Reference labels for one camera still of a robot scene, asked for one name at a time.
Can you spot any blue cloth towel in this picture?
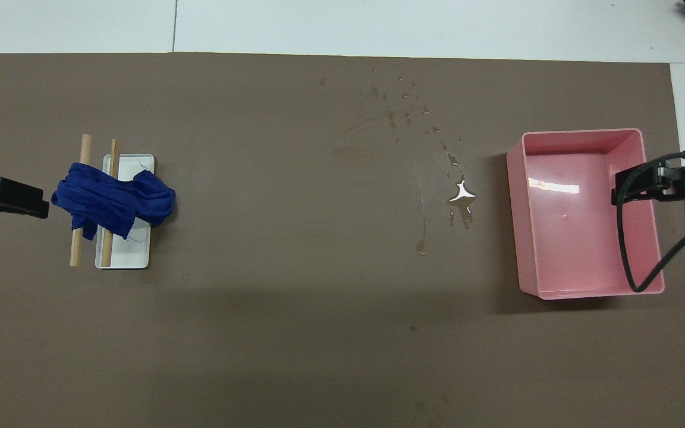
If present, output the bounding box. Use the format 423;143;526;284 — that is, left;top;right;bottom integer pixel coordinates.
51;162;177;241

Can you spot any spilled water puddle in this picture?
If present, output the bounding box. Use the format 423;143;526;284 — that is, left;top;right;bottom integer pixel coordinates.
447;172;477;230

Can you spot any thick wooden dowel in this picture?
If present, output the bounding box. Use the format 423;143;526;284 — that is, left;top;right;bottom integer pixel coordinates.
70;134;93;267

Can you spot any pink plastic bin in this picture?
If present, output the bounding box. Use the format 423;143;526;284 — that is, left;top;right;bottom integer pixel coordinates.
506;128;665;300

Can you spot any thin wooden dowel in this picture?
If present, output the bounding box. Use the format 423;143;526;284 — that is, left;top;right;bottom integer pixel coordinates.
101;139;122;268

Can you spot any white rectangular tray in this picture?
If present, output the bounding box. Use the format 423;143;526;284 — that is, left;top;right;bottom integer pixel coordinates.
95;154;156;270

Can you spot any large brown table mat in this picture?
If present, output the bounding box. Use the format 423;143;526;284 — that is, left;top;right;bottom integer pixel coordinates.
0;52;685;428

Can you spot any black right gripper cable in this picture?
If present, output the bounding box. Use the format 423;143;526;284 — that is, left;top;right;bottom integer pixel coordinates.
616;150;685;294

